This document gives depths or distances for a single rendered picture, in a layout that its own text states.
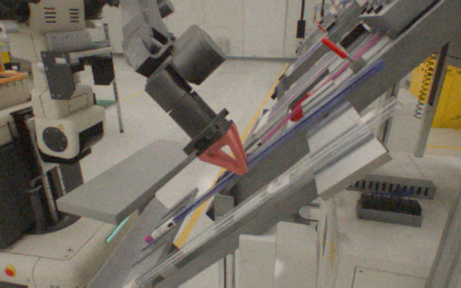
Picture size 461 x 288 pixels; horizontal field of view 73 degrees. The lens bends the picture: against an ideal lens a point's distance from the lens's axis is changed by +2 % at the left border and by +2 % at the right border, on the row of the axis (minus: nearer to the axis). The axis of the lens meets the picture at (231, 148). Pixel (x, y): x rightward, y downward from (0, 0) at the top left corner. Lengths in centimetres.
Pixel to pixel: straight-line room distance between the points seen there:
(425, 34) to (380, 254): 50
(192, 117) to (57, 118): 88
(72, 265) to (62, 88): 66
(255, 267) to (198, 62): 34
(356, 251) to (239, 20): 910
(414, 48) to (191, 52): 41
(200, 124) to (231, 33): 930
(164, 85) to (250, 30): 918
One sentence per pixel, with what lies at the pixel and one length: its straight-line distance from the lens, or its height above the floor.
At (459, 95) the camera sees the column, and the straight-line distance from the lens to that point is 418.
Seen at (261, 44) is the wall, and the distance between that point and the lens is 959.
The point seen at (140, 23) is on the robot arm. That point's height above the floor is 114.
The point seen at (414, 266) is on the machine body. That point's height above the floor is 61.
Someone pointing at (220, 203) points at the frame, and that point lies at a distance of 75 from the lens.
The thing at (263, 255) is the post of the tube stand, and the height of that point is 79.
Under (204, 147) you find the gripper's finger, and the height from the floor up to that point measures 96.
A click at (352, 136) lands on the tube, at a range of 34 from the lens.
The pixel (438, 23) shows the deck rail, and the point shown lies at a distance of 68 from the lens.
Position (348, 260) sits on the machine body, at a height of 60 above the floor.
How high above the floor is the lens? 115
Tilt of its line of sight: 23 degrees down
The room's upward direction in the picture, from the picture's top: straight up
